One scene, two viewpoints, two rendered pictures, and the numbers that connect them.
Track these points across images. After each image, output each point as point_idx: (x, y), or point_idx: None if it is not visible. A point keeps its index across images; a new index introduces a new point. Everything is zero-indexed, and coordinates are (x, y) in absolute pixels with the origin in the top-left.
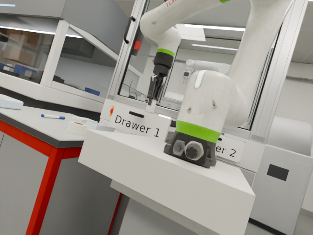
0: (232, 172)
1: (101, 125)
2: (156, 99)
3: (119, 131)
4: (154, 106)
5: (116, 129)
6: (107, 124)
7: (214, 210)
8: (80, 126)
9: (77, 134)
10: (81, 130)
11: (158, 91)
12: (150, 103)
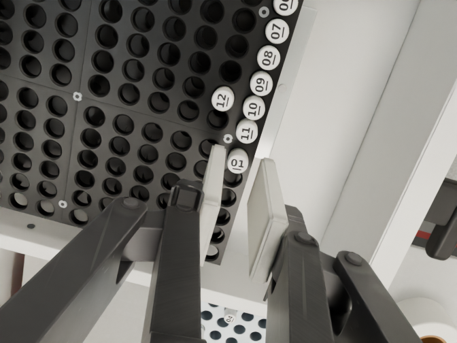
0: None
1: (247, 324)
2: (194, 216)
3: (3, 280)
4: (222, 177)
5: (0, 302)
6: (232, 314)
7: None
8: (455, 329)
9: (445, 305)
10: (444, 314)
11: (199, 299)
12: (298, 218)
